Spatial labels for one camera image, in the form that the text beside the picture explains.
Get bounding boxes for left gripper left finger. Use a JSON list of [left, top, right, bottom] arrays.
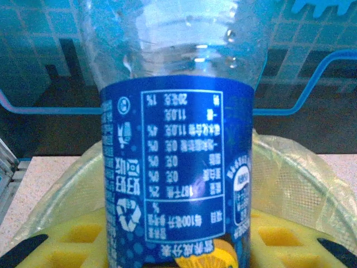
[[0, 212, 108, 268]]

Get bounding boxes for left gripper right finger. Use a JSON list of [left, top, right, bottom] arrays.
[[250, 212, 357, 268]]

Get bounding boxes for translucent plastic bin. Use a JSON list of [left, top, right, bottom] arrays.
[[11, 133, 357, 268]]

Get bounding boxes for blue label orange drink bottle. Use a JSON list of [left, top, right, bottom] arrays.
[[79, 0, 270, 268]]

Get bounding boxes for yellow bin liner bag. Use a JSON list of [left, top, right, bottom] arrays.
[[11, 133, 357, 268]]

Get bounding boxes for aluminium table side rail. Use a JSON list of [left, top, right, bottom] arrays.
[[0, 136, 31, 224]]

